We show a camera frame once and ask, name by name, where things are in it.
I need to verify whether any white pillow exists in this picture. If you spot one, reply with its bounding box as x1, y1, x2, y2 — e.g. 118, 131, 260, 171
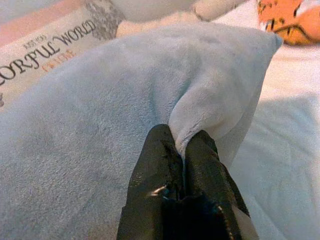
117, 0, 201, 38
192, 0, 261, 23

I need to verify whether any plain grey pillow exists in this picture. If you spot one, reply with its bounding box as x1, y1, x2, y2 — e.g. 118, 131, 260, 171
0, 23, 283, 240

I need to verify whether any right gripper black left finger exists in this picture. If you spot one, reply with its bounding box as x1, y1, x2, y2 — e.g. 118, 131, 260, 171
116, 124, 185, 240

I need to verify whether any yellow cartoon egg blanket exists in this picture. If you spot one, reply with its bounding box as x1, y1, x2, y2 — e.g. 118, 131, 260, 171
256, 0, 320, 47

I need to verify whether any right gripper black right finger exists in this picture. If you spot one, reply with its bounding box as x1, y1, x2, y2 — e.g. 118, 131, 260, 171
184, 129, 260, 240

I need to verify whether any white quilted mattress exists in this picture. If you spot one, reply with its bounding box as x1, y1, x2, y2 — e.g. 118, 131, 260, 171
212, 2, 320, 240

